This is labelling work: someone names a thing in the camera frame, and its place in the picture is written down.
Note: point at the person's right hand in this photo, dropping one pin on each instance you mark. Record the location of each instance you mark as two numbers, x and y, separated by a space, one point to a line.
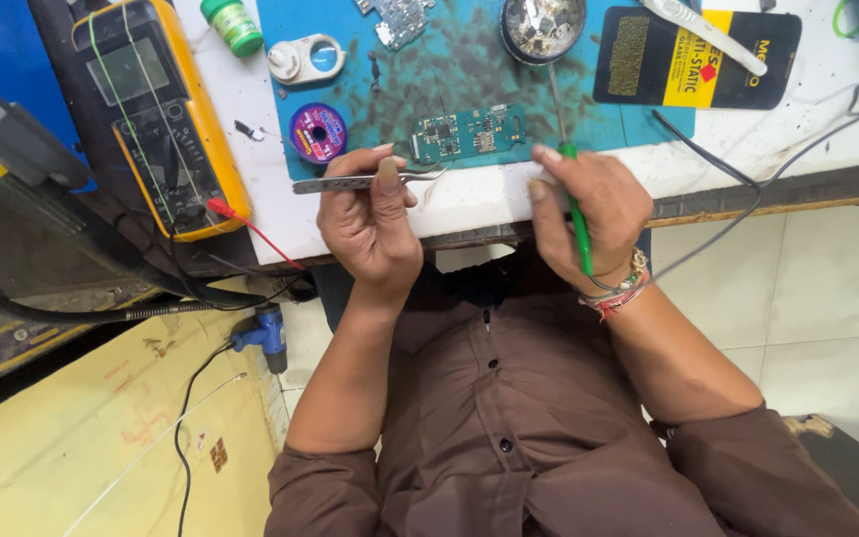
601 216

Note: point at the person's left hand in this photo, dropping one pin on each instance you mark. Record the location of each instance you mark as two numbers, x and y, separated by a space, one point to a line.
366 224

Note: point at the silver metal tweezers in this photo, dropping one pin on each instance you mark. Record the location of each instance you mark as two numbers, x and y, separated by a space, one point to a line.
359 181

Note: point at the purple solder wick spool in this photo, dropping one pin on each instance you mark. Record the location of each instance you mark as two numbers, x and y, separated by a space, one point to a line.
317 133

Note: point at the red multimeter probe lead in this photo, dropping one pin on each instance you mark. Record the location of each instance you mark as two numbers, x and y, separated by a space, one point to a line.
250 224

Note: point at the green circuit board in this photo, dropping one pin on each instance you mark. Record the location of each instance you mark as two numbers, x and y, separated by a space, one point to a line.
467 133

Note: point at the small black metal part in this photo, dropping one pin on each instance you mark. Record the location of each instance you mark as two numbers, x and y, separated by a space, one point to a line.
248 130

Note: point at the blue hot air gun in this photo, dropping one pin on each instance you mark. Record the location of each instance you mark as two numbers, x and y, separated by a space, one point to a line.
264 337

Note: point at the small black screw part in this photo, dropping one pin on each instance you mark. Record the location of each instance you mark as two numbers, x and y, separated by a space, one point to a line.
375 71

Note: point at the blue silicone work mat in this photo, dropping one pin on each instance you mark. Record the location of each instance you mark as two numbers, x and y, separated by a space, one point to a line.
467 82

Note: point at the white round magnifier loupe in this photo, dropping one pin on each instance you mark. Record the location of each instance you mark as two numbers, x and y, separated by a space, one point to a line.
306 60

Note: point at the black yellow glass packet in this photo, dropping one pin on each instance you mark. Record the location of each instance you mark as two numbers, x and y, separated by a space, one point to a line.
690 63

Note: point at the round tin of metal parts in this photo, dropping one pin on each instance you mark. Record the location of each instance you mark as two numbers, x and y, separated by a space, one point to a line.
543 28

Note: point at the grey phone circuit board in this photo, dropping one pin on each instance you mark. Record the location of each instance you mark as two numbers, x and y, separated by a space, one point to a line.
398 19

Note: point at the white plastic tool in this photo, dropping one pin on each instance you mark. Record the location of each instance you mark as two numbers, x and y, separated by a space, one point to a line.
702 33

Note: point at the person's brown shirt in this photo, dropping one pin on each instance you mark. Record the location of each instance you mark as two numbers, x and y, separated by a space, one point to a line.
519 418

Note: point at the yellow digital multimeter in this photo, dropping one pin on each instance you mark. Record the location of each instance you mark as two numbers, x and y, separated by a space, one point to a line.
157 112

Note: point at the green flux bottle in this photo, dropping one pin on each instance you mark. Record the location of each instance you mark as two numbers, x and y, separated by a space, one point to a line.
233 26

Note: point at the yellow cardboard sheet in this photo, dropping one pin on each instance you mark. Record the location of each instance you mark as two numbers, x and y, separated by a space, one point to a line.
109 432

